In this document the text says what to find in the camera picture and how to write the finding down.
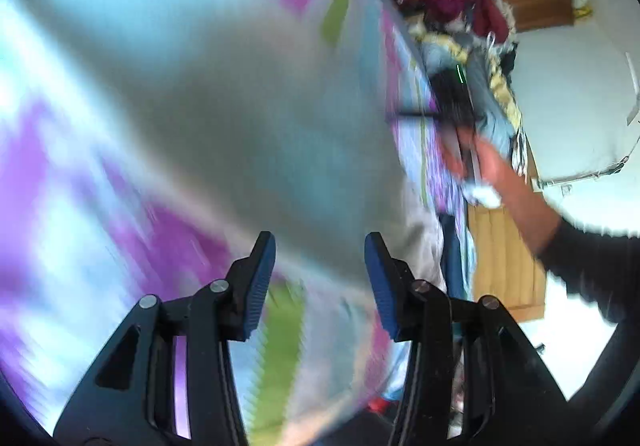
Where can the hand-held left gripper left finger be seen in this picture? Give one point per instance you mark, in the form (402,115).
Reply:
(257,286)

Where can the person's right hand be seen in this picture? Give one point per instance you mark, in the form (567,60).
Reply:
(492,171)

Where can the pile of mixed clothes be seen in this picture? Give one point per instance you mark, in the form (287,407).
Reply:
(495,126)

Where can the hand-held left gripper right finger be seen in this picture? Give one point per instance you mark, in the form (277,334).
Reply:
(382,291)

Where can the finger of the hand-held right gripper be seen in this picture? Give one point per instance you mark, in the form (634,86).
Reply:
(415,115)

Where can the person's right forearm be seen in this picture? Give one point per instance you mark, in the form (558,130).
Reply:
(575,246)

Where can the wooden bed board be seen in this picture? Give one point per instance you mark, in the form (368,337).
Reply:
(505,266)

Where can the white towel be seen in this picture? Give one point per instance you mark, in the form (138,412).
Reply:
(225,101)

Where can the floral printed blanket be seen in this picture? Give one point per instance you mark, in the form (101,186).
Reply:
(60,206)

